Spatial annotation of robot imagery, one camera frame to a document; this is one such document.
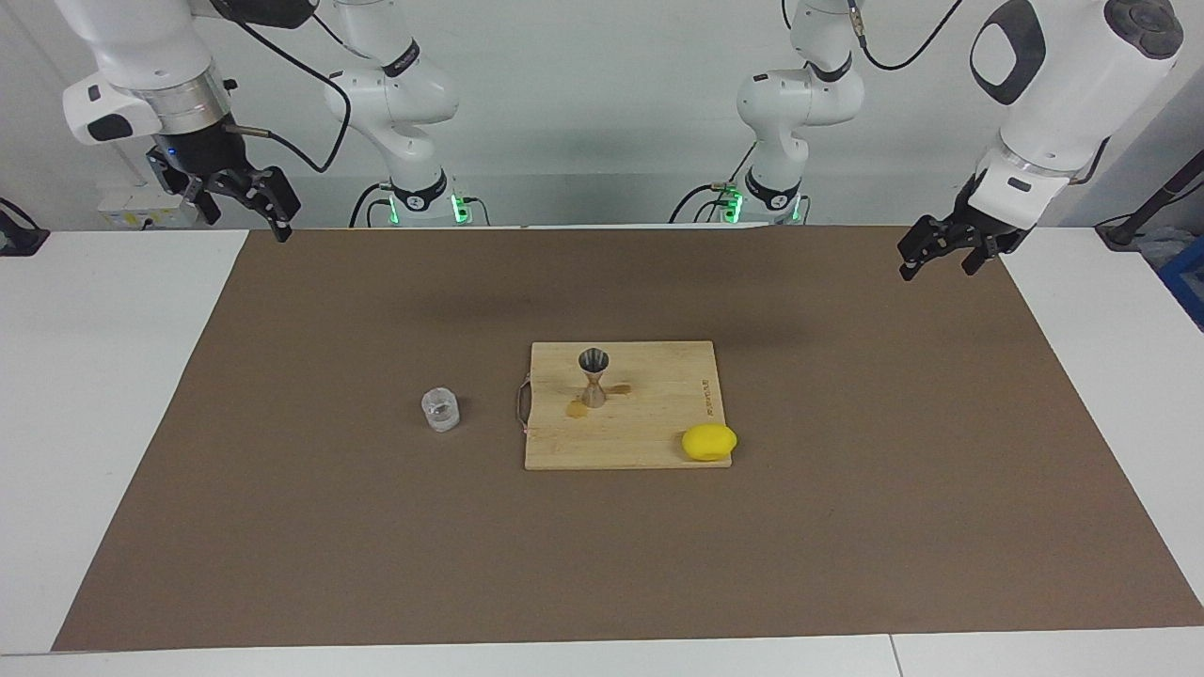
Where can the brown table mat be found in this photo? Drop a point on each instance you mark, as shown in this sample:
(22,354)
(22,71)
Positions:
(282,517)

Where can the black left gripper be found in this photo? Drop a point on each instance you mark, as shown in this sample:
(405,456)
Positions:
(988,230)

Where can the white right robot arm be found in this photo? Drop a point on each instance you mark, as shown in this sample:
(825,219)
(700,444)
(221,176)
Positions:
(141,38)

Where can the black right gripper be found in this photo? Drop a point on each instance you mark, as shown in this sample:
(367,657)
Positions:
(198,155)

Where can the yellow lemon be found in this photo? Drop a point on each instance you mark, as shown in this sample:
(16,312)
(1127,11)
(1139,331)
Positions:
(708,442)

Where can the amber liquid spill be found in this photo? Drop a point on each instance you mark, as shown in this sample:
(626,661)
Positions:
(576,409)

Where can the steel double jigger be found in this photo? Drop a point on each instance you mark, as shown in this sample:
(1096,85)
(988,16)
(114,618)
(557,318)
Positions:
(594,360)

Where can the black stand leg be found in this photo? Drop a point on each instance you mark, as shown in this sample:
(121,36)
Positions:
(1152,202)

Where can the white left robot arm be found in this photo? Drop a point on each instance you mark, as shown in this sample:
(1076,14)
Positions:
(1063,85)

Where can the white wall power strip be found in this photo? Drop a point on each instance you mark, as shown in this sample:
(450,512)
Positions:
(132,218)

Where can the clear glass cup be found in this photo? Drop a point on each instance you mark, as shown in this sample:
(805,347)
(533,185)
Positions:
(440,412)

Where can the black clamp mount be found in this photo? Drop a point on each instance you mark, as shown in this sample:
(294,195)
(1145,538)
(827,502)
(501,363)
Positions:
(19,240)

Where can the wooden cutting board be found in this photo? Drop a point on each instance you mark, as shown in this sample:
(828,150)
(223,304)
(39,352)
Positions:
(658,423)

